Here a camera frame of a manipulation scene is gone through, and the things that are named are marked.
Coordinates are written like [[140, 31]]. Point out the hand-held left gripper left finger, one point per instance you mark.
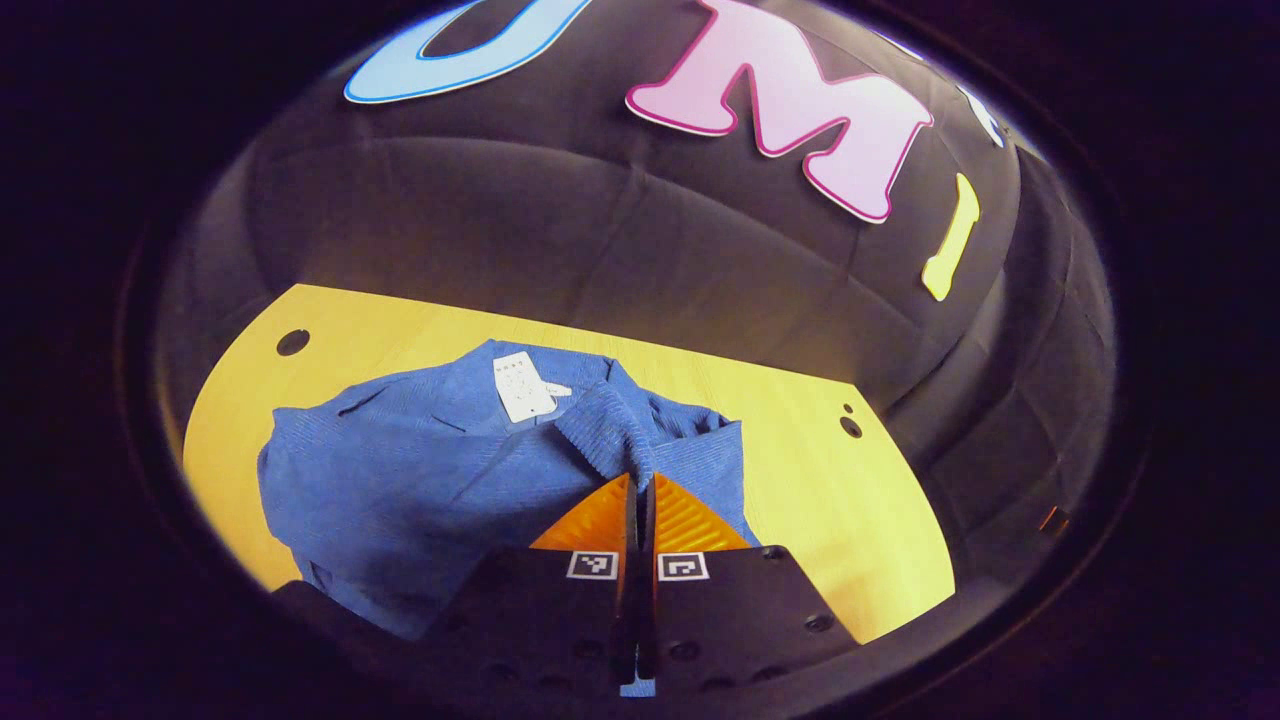
[[540, 620]]

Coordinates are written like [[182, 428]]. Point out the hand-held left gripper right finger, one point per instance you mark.
[[740, 615]]

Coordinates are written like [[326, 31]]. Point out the blue button shirt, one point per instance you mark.
[[420, 480]]

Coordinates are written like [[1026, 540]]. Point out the black backdrop cloth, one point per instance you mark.
[[560, 220]]

